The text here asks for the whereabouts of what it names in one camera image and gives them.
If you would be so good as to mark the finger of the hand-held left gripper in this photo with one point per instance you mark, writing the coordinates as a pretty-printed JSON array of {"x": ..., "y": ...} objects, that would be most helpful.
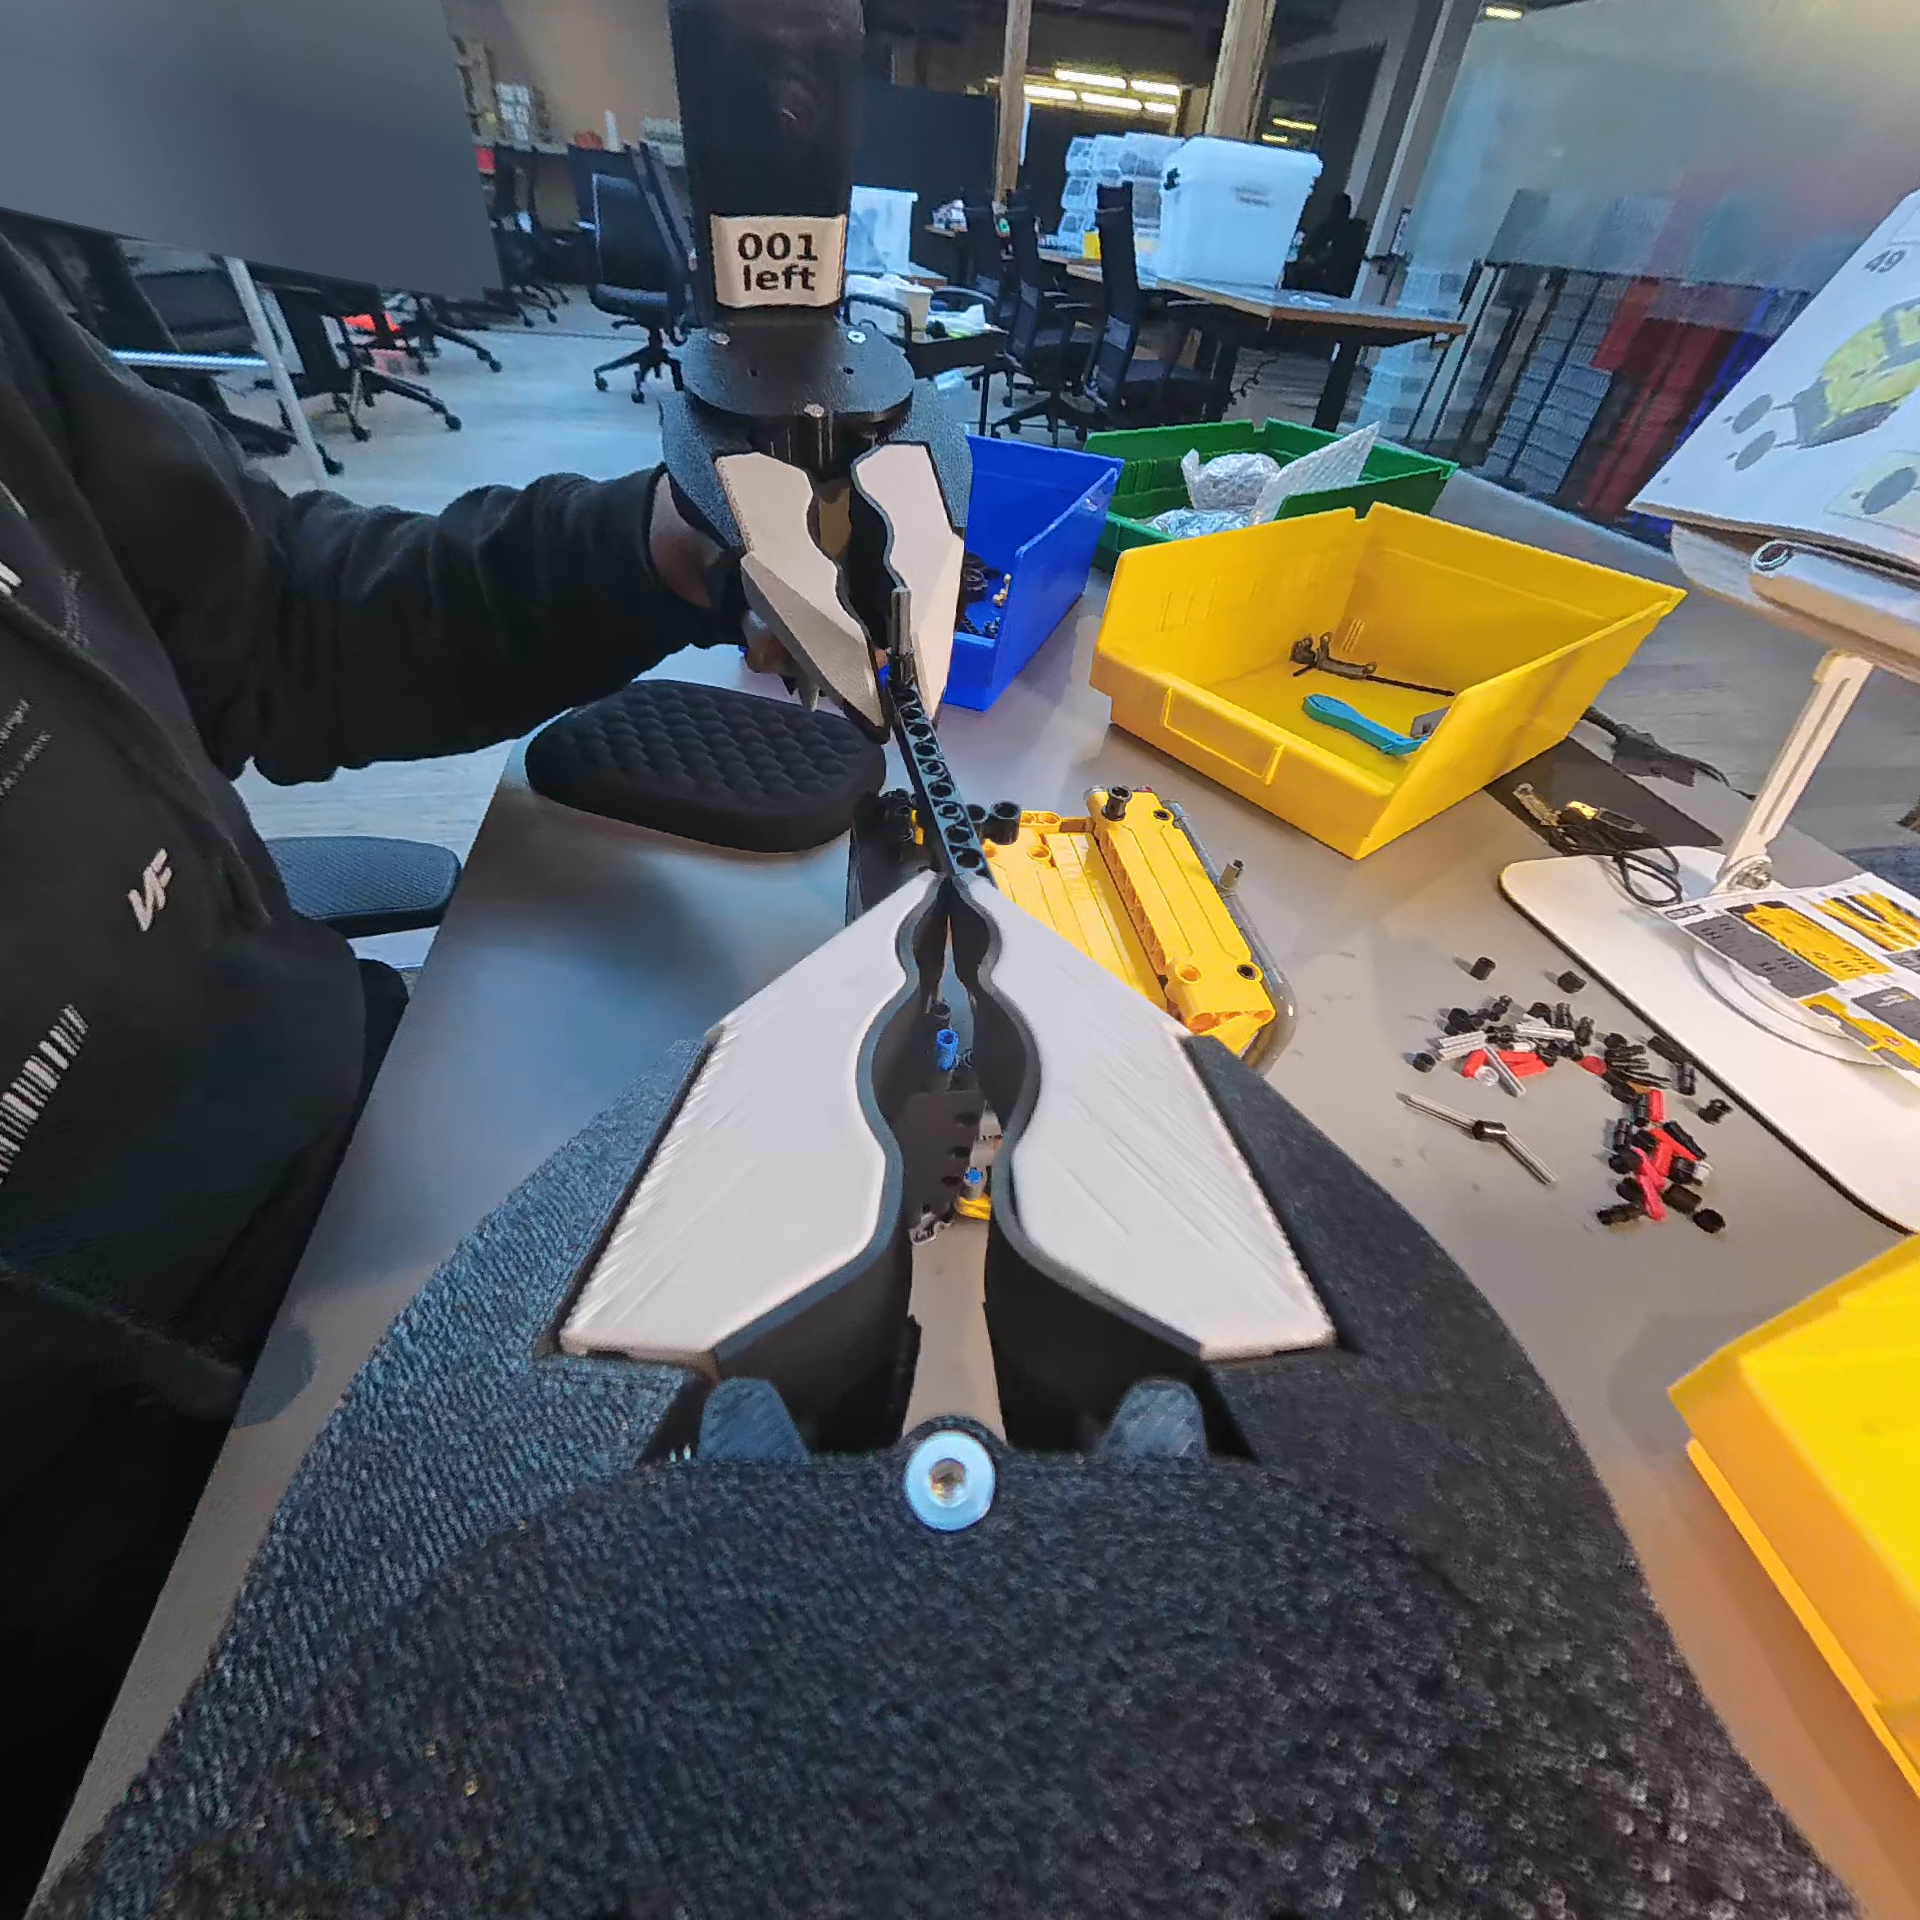
[
  {"x": 927, "y": 553},
  {"x": 784, "y": 573}
]

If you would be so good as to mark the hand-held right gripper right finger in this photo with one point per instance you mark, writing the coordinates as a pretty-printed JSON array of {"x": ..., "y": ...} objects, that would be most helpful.
[{"x": 1157, "y": 1187}]

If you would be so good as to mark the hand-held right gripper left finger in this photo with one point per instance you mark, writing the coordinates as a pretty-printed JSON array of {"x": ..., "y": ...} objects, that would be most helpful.
[{"x": 736, "y": 1198}]

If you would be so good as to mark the long black perforated beam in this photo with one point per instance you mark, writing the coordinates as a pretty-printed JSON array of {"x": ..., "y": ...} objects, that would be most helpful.
[{"x": 936, "y": 792}]

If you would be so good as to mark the black yellow toy brick vehicle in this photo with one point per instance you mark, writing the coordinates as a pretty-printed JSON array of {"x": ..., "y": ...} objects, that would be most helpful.
[{"x": 1157, "y": 903}]

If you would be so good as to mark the person's left forearm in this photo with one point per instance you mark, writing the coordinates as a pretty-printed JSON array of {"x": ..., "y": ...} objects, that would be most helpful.
[{"x": 450, "y": 631}]

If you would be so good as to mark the grey desk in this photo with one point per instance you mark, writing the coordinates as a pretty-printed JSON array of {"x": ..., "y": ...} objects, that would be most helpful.
[{"x": 1411, "y": 903}]

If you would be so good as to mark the person's left hand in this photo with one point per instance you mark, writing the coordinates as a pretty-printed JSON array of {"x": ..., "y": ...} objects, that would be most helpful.
[{"x": 697, "y": 562}]

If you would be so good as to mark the blue plastic bin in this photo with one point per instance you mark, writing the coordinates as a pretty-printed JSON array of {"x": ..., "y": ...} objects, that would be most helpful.
[{"x": 1040, "y": 542}]

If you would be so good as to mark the black office chair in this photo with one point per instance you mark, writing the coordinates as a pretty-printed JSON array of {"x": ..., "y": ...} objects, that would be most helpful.
[
  {"x": 1096, "y": 304},
  {"x": 641, "y": 252}
]

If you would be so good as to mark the black textured armrest pad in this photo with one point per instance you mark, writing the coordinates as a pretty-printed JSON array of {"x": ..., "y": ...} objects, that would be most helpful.
[{"x": 709, "y": 770}]

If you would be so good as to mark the green plastic bin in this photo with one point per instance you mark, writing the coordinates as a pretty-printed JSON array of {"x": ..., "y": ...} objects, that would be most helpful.
[{"x": 1157, "y": 467}]

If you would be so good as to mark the yellow plastic bin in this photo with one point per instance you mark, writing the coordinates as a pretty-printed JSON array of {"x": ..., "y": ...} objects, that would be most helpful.
[{"x": 1230, "y": 648}]

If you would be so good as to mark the grey axle pin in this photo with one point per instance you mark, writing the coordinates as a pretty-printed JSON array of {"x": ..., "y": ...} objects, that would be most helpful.
[{"x": 1476, "y": 1132}]

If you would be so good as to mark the clear plastic bag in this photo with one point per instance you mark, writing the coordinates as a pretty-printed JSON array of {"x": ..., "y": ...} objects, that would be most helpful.
[{"x": 1260, "y": 481}]

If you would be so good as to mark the dark brick part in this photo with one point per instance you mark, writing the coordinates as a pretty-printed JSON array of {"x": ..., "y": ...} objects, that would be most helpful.
[{"x": 1364, "y": 665}]

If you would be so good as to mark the white storage box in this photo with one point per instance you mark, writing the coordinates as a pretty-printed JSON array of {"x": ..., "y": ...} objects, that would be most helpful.
[{"x": 1238, "y": 211}]

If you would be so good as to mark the wooden table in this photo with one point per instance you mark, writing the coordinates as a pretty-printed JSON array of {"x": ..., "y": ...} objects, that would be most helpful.
[{"x": 1322, "y": 309}]

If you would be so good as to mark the blue brick separator tool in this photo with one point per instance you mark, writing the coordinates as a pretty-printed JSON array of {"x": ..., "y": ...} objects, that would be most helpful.
[{"x": 1364, "y": 723}]

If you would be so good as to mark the dark chair armrest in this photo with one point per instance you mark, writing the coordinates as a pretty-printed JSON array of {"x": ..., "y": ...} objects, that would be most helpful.
[{"x": 375, "y": 883}]

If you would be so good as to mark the pile of small brick parts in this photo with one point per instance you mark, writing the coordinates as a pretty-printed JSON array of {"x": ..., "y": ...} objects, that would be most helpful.
[{"x": 1633, "y": 1155}]

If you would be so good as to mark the white document stand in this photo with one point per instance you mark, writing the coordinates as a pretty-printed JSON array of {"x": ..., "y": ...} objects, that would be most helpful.
[{"x": 1769, "y": 1112}]

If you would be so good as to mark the sticker sheet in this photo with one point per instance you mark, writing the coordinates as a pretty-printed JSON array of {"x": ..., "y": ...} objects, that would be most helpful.
[{"x": 1798, "y": 957}]

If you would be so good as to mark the yellow plastic box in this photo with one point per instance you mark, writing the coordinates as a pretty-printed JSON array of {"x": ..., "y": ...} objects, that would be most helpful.
[{"x": 1831, "y": 1441}]

